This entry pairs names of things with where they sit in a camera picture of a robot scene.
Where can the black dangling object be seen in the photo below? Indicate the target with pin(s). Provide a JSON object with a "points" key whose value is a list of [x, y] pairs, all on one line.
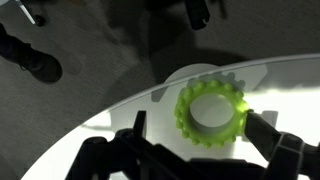
{"points": [[197, 13]]}

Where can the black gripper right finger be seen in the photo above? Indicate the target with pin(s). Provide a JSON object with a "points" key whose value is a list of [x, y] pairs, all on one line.
{"points": [[263, 133]]}

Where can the black shoe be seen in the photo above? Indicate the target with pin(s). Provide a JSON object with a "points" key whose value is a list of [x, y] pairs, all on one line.
{"points": [[36, 63]]}

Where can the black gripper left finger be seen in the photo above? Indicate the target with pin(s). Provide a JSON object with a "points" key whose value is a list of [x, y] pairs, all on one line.
{"points": [[140, 133]]}

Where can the white stand leg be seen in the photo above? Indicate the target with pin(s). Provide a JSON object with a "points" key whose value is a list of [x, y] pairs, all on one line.
{"points": [[26, 12]]}

